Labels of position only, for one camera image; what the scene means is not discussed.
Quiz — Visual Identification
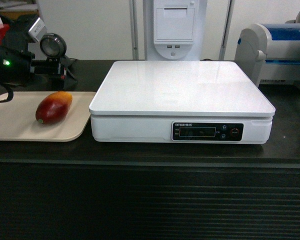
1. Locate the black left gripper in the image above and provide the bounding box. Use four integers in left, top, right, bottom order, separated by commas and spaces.
0, 46, 78, 91

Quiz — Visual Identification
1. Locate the dark red mango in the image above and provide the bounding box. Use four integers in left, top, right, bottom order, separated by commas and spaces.
35, 91, 73, 125

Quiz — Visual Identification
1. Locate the white checkout scale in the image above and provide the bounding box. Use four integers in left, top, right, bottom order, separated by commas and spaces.
89, 61, 276, 144

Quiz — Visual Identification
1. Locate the black slatted checkout counter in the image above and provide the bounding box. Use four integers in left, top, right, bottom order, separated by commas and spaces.
0, 59, 300, 240

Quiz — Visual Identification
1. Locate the beige tray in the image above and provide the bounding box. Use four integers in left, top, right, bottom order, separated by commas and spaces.
0, 91, 95, 142

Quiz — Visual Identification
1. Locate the white receipt printer kiosk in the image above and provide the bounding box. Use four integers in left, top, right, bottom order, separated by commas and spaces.
143, 0, 208, 61

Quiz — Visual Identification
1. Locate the white blue label printer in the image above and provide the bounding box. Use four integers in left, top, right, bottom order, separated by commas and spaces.
234, 23, 300, 90

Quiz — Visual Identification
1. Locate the round lens ring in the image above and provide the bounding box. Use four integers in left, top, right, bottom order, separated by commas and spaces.
39, 32, 67, 59

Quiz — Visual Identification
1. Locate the black cable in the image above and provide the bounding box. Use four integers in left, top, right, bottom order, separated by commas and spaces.
0, 79, 15, 104

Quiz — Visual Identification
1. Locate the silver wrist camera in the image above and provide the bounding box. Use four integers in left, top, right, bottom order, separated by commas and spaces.
27, 17, 48, 42

